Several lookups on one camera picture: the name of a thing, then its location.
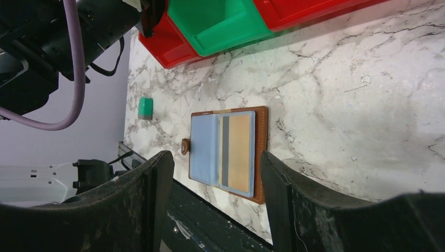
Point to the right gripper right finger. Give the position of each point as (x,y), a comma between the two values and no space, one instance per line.
(305,215)

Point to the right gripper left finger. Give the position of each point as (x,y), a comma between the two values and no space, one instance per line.
(88,222)

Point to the brown leather card holder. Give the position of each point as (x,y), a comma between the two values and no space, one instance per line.
(203,148)

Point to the gold card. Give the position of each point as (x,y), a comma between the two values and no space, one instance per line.
(235,161)

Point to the red bin with black card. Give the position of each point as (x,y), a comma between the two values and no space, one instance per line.
(168,45)

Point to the green plastic bin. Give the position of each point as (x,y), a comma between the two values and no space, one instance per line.
(212,26)

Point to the red bin with gold card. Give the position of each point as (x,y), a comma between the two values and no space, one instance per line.
(279,15)

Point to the green eraser block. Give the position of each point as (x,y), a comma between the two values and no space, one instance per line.
(145,108)

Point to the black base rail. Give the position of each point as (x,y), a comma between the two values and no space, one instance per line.
(208,226)

